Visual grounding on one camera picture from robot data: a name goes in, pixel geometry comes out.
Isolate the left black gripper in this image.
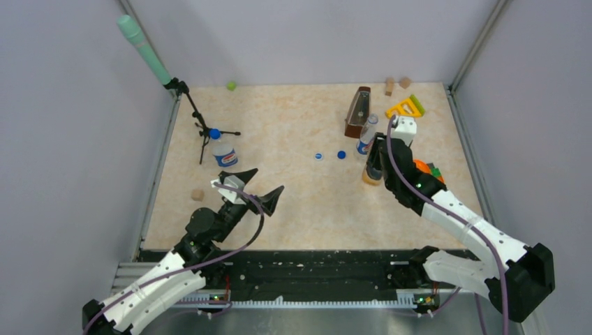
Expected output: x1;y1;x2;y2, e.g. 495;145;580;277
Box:
214;168;283;242

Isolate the clear crushed plastic bottle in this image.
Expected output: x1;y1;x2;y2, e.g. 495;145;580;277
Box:
356;113;379;155

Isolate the blue labelled white jar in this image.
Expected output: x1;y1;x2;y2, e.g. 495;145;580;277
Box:
212;142;239;168

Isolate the orange juice bottle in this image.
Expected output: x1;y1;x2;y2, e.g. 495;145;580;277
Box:
362;162;383;186

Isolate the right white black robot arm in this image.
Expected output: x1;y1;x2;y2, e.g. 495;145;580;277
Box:
367;133;556;322

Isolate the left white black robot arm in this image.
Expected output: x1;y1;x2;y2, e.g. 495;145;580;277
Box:
82;168;285;334

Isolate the orange toy tape dispenser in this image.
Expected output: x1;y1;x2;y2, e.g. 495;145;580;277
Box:
413;159;445;183

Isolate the brown metronome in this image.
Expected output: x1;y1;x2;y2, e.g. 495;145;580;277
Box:
344;86;371;138

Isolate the beige wooden cube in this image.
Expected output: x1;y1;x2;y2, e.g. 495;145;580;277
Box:
191;188;205;202

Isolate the yellow triangle toy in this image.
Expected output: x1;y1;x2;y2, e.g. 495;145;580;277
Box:
385;94;426;118

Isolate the black microphone tripod stand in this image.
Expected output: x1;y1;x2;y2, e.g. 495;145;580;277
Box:
163;77;212;165

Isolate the tall wooden block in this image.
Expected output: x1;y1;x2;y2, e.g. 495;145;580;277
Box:
385;77;395;96

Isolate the small wooden cube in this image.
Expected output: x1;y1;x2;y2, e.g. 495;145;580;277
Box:
399;77;413;89

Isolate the mint green microphone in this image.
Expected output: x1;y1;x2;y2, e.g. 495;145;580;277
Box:
117;15;172;89

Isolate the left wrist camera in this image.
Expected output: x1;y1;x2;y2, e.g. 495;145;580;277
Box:
210;179;246;204

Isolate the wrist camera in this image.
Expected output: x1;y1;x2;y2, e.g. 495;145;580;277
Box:
390;115;417;147
210;179;246;204

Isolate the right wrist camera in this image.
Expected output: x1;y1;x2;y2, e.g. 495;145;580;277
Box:
390;115;417;147

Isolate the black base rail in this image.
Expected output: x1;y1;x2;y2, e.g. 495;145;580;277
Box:
138;247;482;308

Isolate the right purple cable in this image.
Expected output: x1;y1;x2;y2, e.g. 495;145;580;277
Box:
386;115;510;335

